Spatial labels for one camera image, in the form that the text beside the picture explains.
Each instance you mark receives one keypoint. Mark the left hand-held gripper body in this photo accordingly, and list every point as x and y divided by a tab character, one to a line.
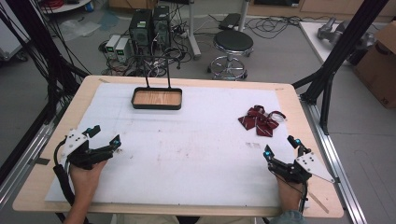
81	154

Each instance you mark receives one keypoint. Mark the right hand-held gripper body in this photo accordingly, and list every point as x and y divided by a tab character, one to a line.
294	172

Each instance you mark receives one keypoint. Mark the dark red striped bow tie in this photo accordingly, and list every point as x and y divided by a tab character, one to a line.
258	120

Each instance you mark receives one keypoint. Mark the black tray with wooden bottom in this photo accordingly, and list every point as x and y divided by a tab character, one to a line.
157	98

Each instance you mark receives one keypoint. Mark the person's right hand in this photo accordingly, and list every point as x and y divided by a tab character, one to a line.
289	196

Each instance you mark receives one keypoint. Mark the person's left hand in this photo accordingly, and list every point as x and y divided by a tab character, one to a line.
85	183

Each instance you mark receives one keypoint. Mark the thin wooden stick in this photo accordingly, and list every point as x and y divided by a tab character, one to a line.
318	202

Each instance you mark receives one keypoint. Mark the black tape piece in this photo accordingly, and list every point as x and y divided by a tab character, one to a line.
40	161

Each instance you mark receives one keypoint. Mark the white foam mat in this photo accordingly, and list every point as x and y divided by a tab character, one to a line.
186	155

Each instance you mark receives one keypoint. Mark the white power supply unit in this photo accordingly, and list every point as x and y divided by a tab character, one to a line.
122	50
111	46

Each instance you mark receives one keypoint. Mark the clear plastic sheet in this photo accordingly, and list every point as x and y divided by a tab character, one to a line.
77	28

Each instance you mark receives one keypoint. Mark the white board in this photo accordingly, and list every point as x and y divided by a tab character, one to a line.
313	39

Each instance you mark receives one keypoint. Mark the brown cardboard box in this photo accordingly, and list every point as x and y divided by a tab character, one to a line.
378	71

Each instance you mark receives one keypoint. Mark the black computer tower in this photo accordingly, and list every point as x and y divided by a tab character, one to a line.
141	31
162	28

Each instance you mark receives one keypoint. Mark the black round stool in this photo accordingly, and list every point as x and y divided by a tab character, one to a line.
233	42

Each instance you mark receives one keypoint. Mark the grey machine part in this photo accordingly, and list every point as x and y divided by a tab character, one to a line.
331	29

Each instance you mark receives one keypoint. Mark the round white table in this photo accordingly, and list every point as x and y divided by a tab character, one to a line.
67	5

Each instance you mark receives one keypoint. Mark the white desk leg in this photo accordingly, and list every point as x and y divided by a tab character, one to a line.
243	14
193	31

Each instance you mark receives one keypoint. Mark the black flat box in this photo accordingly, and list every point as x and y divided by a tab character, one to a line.
230	21

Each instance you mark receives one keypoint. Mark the aluminium rail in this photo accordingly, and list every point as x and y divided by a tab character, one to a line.
21	161
334	161

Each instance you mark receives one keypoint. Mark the black metal frame stand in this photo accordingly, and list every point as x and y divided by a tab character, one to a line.
40	40
339	49

